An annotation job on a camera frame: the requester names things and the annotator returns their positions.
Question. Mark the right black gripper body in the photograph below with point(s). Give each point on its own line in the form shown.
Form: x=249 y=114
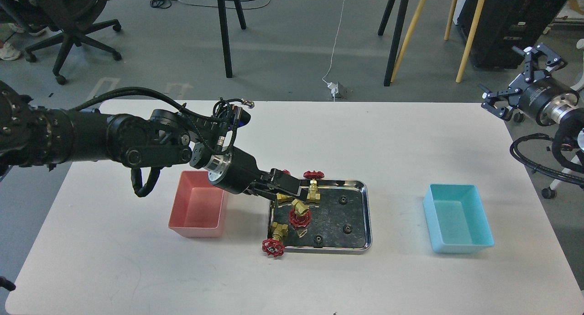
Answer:
x=548 y=101

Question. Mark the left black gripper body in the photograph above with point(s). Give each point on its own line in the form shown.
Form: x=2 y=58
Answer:
x=236 y=172

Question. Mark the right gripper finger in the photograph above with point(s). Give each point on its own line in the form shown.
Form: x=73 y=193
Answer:
x=501 y=104
x=531 y=69

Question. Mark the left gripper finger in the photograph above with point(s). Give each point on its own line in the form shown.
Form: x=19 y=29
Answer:
x=265 y=193
x=283 y=183

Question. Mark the brass valve tray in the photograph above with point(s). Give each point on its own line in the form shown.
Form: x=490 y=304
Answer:
x=300 y=215

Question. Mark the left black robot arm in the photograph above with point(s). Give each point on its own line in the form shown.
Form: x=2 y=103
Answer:
x=35 y=136

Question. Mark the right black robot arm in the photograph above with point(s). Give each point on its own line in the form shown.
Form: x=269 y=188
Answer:
x=568 y=137

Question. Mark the brass valve back left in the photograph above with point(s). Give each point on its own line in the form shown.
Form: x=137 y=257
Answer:
x=284 y=198

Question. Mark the brass valve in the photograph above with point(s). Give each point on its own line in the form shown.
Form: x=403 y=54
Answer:
x=284 y=198
x=274 y=246
x=313 y=196

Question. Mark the brass valve back right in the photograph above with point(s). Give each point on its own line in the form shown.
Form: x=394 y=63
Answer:
x=313 y=196

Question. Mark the brass valve front left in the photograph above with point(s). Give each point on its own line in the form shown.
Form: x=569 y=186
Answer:
x=274 y=246

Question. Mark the pink plastic box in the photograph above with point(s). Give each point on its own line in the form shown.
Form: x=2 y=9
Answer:
x=199 y=208

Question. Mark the blue plastic box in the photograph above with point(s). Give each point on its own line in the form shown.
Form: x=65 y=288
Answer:
x=456 y=219

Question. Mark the yellow wooden leg right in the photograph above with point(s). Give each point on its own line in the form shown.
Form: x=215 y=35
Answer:
x=470 y=38

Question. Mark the yellow wooden leg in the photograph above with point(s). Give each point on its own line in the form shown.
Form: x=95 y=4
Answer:
x=406 y=41
x=470 y=38

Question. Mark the shiny metal tray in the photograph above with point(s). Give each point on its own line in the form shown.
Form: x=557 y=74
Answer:
x=329 y=218

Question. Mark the white power adapter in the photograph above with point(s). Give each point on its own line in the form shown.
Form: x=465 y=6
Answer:
x=338 y=91

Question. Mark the black stand leg right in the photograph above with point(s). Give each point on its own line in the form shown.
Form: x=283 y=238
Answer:
x=396 y=36

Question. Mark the black stand leg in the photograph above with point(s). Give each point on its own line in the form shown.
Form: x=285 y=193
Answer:
x=396 y=36
x=222 y=11

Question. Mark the black stand leg left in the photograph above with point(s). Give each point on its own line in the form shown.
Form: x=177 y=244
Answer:
x=222 y=11

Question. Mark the black office chair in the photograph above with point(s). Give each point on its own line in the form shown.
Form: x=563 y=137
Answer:
x=74 y=19

